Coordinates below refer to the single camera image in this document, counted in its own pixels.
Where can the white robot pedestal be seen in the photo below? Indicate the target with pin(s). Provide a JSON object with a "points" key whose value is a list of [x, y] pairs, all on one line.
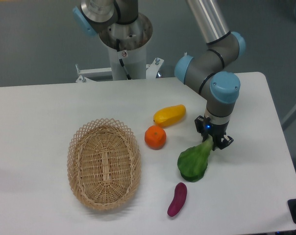
{"points": [[128, 64]]}

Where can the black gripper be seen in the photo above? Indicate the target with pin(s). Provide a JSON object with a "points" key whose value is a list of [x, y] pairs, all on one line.
{"points": [[206, 128]]}

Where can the green bok choy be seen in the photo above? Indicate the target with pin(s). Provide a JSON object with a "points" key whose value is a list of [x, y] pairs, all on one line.
{"points": [[193, 162]]}

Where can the orange tangerine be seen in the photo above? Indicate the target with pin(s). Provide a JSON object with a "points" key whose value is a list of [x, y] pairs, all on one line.
{"points": [[155, 137]]}

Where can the purple sweet potato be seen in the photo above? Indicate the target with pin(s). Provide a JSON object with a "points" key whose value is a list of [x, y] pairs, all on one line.
{"points": [[179, 199]]}

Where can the oval wicker basket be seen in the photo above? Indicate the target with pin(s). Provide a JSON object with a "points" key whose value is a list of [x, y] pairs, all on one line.
{"points": [[104, 164]]}

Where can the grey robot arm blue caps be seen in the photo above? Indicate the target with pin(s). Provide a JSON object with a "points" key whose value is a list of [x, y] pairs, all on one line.
{"points": [[126, 32]]}

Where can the white mounting frame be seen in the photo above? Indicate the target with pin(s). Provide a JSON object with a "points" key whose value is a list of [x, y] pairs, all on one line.
{"points": [[101, 74]]}

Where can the yellow mango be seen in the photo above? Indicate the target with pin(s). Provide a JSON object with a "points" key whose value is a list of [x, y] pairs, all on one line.
{"points": [[169, 116]]}

